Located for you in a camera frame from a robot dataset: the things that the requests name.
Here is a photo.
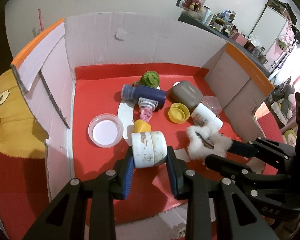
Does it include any white pill bottle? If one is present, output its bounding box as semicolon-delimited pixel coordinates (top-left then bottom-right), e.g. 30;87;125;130
190;103;223;131

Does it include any white jar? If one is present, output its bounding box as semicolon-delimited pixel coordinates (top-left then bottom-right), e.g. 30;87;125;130
131;131;167;168

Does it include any pink yellow toy figure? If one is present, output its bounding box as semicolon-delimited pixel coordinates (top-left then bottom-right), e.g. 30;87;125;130
133;98;158;133

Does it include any red knitted cloth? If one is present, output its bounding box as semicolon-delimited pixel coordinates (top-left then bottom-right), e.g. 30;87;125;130
0;153;49;239

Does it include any small clear plastic box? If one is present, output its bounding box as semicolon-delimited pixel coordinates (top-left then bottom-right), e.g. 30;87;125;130
202;95;222;115

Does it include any clear plastic lid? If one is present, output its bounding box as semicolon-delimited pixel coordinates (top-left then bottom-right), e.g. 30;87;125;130
88;113;123;148

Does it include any wooden table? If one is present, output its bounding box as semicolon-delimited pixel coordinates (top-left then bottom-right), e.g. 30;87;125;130
0;70;47;159

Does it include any grey rounded case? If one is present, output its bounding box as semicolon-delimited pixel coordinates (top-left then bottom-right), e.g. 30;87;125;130
170;80;203;110

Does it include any yellow bottle cap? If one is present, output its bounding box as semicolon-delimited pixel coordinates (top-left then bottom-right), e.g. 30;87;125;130
168;102;190;124

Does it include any dark cloth covered table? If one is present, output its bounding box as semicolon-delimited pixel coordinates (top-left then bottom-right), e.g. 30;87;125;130
178;13;270;78

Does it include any red paper liner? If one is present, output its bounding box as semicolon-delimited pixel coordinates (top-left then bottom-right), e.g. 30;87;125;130
72;62;278;225

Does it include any white board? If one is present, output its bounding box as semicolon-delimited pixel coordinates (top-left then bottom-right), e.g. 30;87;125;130
249;5;287;53

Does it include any small wooden tag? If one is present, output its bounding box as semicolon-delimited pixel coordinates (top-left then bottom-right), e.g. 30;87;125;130
0;90;10;105

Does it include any dark blue bottle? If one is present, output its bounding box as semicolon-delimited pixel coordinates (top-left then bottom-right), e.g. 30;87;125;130
121;85;166;110

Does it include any green fuzzy ball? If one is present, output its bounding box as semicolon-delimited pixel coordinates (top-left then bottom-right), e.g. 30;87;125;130
132;70;160;88

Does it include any white orange cardboard box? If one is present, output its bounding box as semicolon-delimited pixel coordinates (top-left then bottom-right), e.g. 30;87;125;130
12;12;274;200

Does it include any pink rabbit plush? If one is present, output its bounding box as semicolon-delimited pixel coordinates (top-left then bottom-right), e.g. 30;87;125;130
183;0;202;11

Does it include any pink stick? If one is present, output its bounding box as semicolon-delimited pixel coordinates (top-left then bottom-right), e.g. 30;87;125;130
38;8;45;32

